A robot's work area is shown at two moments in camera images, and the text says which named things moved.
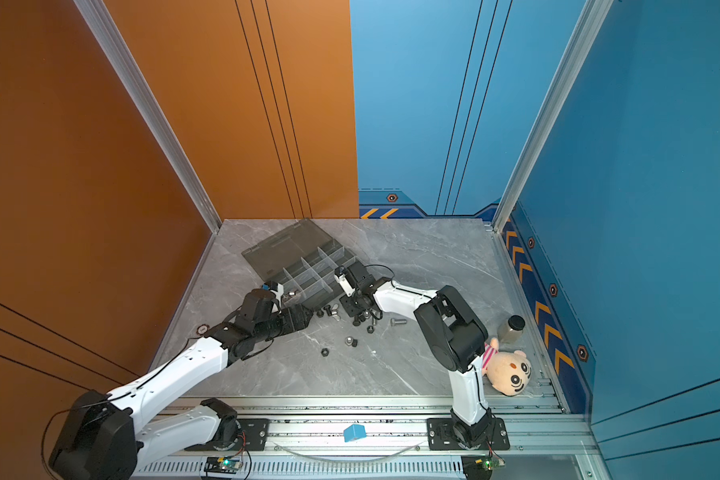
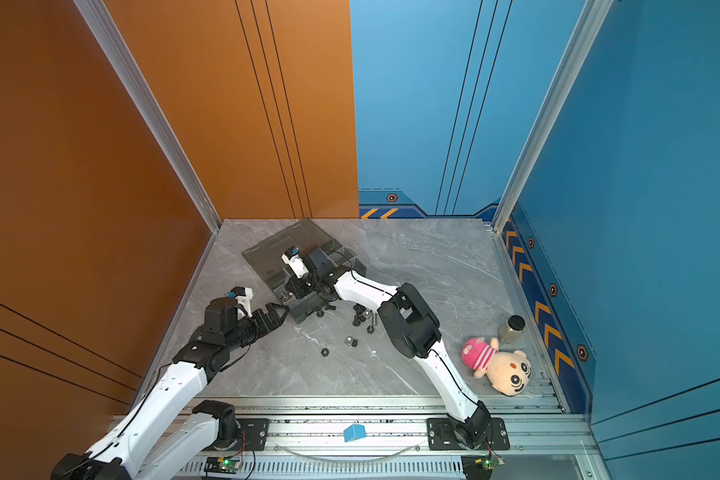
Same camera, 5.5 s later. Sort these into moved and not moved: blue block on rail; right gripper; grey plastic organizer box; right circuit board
Moved: right gripper
Not moved: grey plastic organizer box; right circuit board; blue block on rail
